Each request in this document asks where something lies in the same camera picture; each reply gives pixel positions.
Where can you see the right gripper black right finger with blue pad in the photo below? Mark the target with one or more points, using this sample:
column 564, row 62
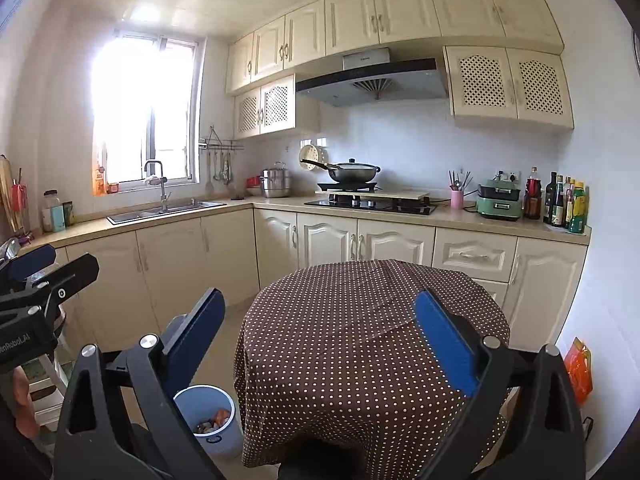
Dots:
column 544, row 439

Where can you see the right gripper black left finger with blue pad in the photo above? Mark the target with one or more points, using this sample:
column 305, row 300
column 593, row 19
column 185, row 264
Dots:
column 119, row 418

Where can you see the cream lower kitchen cabinets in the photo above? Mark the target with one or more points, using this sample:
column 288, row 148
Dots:
column 156, row 268

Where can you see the blue trash bin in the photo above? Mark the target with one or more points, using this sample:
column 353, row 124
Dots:
column 212, row 416

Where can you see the steel kitchen sink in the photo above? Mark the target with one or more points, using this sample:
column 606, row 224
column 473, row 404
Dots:
column 152, row 213

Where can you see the person's left hand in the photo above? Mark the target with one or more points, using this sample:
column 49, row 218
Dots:
column 24, row 412

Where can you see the dark patterned floor bag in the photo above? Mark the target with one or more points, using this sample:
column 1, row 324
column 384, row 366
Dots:
column 587, row 427

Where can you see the orange plastic bag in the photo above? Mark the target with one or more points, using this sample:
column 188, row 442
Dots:
column 578, row 365

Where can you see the teal box on counter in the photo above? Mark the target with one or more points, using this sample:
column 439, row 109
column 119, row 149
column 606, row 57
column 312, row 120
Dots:
column 57, row 218

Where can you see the glass jar on counter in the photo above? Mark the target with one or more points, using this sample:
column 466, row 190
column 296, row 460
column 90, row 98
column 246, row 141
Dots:
column 49, row 198

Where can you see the steel sink faucet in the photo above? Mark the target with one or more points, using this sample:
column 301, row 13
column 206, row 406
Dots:
column 159, row 180

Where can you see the green yellow oil bottle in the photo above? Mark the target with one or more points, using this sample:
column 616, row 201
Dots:
column 577, row 222

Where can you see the brown polka dot tablecloth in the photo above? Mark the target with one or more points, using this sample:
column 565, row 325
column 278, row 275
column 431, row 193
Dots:
column 334, row 352

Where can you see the dark soy sauce bottle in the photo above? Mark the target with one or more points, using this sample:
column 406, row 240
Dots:
column 549, row 198

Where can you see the green electric cooker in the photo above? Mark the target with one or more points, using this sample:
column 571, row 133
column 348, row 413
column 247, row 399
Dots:
column 499, row 199

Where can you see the red sauce bottle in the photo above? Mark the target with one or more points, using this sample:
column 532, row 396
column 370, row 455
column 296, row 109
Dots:
column 532, row 198

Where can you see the pink utensil holder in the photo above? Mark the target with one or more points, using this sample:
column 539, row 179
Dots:
column 456, row 199

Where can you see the steel stock pot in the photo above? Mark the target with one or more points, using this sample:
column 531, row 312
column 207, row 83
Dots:
column 275, row 181

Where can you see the black gas stove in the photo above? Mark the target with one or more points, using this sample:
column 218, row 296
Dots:
column 370, row 197

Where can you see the black wok with lid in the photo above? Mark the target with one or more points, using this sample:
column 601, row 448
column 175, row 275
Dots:
column 347, row 172

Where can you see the grey range hood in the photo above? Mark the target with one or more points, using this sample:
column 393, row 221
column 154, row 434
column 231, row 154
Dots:
column 374, row 75

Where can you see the wall utensil rack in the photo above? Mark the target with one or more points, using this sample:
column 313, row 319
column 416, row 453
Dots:
column 219, row 157

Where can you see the cream colander on wall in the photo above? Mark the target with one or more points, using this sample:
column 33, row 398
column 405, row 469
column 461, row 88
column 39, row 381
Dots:
column 310, row 154

